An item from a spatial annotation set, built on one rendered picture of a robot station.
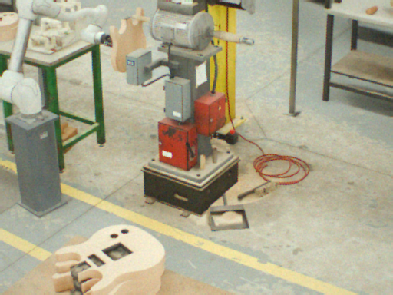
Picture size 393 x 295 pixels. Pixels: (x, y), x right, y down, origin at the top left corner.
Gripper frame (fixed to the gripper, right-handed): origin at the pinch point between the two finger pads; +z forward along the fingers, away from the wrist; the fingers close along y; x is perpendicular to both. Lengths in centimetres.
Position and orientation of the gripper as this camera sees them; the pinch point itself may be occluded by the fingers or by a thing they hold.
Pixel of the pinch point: (125, 44)
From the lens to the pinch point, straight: 530.8
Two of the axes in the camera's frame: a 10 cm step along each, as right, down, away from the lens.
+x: -0.6, -8.2, -5.6
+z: 8.3, 2.7, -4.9
